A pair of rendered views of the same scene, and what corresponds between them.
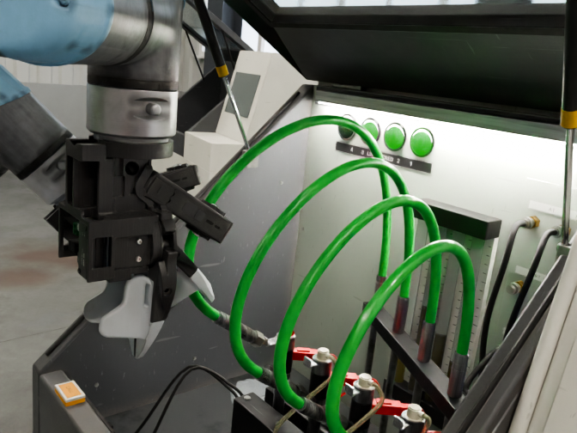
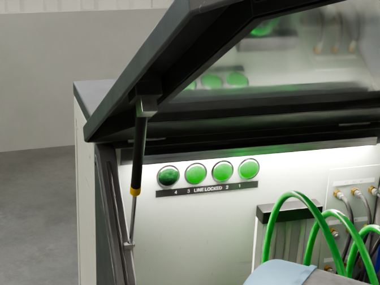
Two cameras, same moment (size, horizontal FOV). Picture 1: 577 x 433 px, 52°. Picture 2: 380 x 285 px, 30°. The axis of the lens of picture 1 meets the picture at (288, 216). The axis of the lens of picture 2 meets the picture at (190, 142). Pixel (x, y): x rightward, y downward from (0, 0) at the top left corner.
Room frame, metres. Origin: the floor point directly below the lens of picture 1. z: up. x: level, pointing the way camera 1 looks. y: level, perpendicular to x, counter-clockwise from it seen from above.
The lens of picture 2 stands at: (0.56, 1.13, 1.99)
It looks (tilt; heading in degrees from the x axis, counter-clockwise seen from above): 22 degrees down; 293
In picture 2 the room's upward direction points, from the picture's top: 2 degrees clockwise
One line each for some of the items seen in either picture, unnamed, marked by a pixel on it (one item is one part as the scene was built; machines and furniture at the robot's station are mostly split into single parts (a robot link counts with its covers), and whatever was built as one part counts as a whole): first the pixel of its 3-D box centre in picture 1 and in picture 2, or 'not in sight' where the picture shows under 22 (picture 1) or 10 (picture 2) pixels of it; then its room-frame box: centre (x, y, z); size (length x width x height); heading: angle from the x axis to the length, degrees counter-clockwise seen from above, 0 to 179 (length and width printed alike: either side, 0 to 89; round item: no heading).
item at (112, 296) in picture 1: (115, 309); not in sight; (0.52, 0.16, 1.24); 0.06 x 0.03 x 0.09; 131
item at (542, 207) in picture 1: (543, 294); (350, 230); (0.79, -0.37, 1.20); 0.13 x 0.03 x 0.31; 41
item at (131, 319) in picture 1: (129, 321); not in sight; (0.49, 0.13, 1.24); 0.06 x 0.03 x 0.09; 131
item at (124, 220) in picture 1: (121, 205); not in sight; (0.50, 0.15, 1.35); 0.09 x 0.08 x 0.12; 131
